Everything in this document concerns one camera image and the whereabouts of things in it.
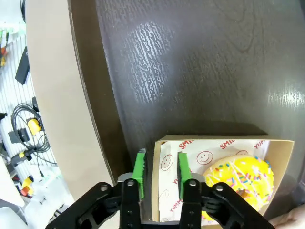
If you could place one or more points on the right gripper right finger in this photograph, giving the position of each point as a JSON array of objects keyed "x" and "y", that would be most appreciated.
[{"x": 190, "y": 198}]

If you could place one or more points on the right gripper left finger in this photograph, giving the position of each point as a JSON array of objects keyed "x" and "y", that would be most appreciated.
[{"x": 129, "y": 195}]

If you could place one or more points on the white printed paper liner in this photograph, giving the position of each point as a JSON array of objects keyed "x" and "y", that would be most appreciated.
[{"x": 170, "y": 149}]

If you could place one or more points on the yellow sprinkled donut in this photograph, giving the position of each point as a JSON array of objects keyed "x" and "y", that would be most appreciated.
[{"x": 247, "y": 171}]

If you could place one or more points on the kraft paper donut box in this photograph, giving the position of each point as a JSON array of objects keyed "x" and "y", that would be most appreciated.
[{"x": 283, "y": 155}]

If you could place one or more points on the dark brown serving tray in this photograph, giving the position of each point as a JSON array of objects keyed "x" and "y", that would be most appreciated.
[{"x": 190, "y": 71}]

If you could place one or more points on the person's left hand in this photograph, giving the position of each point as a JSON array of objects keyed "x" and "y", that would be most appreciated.
[{"x": 293, "y": 219}]

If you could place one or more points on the yellow emergency stop box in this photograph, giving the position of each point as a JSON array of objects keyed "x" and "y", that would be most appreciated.
[{"x": 27, "y": 186}]

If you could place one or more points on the small black box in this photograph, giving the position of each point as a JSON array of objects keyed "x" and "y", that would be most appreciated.
[{"x": 20, "y": 136}]

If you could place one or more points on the black flat power brick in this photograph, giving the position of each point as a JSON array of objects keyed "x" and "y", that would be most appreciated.
[{"x": 22, "y": 66}]

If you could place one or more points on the yellow round pedal switch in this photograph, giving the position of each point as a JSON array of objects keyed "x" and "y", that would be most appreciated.
[{"x": 33, "y": 126}]

